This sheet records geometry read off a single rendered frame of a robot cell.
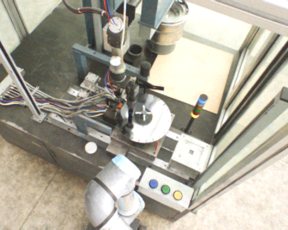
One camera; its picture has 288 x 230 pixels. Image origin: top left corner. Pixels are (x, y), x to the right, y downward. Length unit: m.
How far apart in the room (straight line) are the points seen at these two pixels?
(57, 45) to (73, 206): 1.31
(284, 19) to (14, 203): 2.31
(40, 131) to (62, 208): 0.82
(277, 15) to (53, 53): 1.83
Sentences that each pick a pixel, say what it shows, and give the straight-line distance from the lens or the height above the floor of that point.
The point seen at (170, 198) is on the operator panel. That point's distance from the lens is 1.43.
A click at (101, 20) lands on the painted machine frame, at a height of 1.06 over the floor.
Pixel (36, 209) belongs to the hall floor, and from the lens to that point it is 2.41.
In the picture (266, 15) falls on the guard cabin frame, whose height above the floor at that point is 2.02.
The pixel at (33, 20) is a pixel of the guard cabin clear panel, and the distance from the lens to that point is 2.39.
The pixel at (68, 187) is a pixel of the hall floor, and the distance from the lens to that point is 2.39.
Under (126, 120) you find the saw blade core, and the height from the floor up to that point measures 0.95.
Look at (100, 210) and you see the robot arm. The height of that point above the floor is 1.37.
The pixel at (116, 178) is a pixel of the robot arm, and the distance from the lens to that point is 0.93.
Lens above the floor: 2.28
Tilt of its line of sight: 61 degrees down
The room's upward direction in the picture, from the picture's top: 9 degrees clockwise
